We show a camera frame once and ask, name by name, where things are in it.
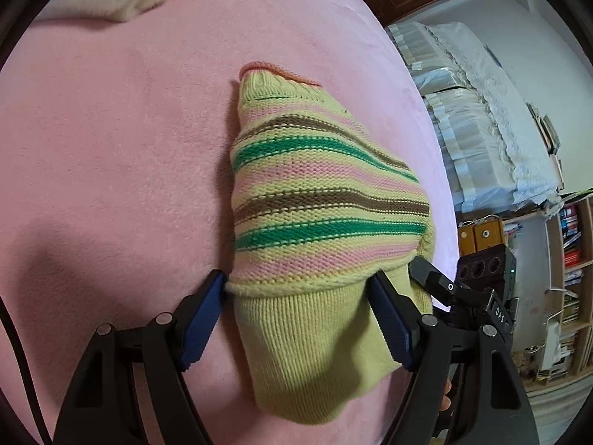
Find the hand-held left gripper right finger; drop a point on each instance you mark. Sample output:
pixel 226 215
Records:
pixel 391 324

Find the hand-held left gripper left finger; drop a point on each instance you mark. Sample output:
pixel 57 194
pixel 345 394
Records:
pixel 201 324

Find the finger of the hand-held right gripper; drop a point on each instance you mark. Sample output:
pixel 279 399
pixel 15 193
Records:
pixel 433 280

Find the yellow striped knit sweater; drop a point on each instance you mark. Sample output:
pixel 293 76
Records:
pixel 324 185

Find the person's right hand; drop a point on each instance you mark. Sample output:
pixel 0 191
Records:
pixel 444 394

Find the small wooden box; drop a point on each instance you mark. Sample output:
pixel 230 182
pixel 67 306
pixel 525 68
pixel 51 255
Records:
pixel 490 234
pixel 467 241

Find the white bookshelf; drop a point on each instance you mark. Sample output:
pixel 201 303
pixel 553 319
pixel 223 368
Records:
pixel 554 250

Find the row of books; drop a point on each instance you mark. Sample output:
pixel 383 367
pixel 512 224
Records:
pixel 572 241

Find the white lace furniture cover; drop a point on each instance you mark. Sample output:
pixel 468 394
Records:
pixel 486 116

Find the pink fleece bed blanket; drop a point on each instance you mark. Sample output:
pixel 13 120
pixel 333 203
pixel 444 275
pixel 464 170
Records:
pixel 116 148

